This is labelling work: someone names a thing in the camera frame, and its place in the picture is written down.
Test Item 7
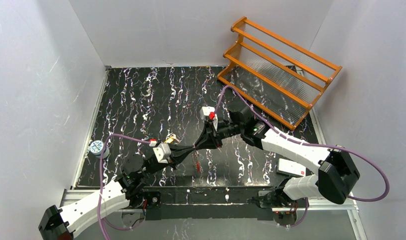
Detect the white red keyring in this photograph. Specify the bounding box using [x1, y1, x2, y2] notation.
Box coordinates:
[192, 150, 202, 173]

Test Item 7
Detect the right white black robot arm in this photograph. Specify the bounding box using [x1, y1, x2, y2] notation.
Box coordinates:
[194, 106, 360, 206]

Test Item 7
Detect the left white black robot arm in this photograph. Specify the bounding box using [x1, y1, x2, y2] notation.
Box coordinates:
[38, 143, 196, 240]

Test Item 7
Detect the small blue white jar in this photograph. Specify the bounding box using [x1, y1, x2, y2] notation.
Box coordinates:
[88, 140, 110, 159]

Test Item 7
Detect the white box with red mark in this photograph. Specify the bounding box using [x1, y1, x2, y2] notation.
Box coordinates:
[277, 158, 306, 178]

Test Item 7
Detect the orange wooden rack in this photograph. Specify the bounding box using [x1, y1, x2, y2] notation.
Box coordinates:
[217, 16, 342, 130]

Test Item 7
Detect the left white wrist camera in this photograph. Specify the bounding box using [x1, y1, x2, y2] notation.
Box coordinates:
[149, 139, 171, 164]

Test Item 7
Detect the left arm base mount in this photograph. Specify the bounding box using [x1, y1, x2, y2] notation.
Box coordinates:
[126, 190, 161, 211]

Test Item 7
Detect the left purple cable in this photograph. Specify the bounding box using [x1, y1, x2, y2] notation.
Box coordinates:
[97, 133, 152, 240]

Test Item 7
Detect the purple cable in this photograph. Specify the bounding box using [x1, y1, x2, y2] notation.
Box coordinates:
[214, 85, 391, 228]
[97, 133, 152, 240]

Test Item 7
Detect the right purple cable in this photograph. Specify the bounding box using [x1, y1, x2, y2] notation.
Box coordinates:
[214, 85, 391, 228]

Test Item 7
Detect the aluminium frame rail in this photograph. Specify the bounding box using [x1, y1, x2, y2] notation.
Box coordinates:
[60, 186, 354, 210]

